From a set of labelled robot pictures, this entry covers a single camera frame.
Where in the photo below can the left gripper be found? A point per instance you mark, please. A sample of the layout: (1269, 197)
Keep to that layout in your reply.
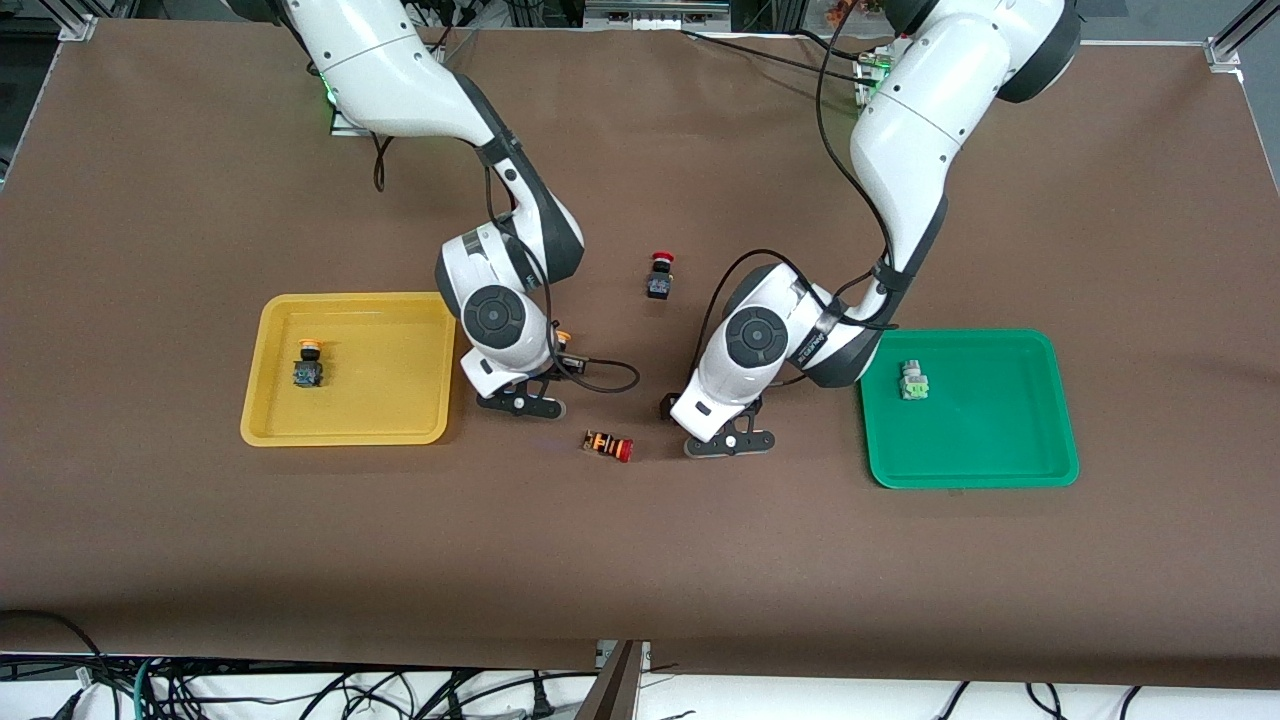
(667, 407)

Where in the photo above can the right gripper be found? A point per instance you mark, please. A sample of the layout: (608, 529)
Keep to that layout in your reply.
(568, 362)

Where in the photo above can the green button green contact block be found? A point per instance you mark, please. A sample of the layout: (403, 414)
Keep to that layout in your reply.
(913, 383)

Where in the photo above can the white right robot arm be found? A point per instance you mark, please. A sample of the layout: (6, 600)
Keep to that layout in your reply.
(400, 80)

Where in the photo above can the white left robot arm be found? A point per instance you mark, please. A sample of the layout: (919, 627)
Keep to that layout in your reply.
(930, 120)

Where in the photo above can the red mushroom button orange contacts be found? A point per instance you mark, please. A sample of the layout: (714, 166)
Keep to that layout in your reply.
(605, 444)

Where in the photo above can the yellow plastic tray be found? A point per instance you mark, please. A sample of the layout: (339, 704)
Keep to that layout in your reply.
(380, 400)

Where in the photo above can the brown table cover sheet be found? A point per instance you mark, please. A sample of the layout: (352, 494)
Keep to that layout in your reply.
(640, 560)

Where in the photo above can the red mushroom button black base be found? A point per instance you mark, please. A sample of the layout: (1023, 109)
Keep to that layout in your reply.
(658, 285)

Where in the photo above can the green plastic tray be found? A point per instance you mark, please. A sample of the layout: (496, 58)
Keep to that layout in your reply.
(990, 430)

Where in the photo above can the brown table leg beam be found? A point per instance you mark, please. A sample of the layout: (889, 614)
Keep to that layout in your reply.
(615, 695)

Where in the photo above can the orange background object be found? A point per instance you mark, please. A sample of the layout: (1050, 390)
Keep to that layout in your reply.
(848, 10)

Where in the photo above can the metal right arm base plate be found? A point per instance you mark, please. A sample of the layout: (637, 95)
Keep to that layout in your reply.
(340, 128)

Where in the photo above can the metal table corner bracket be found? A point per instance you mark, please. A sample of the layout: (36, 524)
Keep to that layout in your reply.
(78, 28)
(1222, 52)

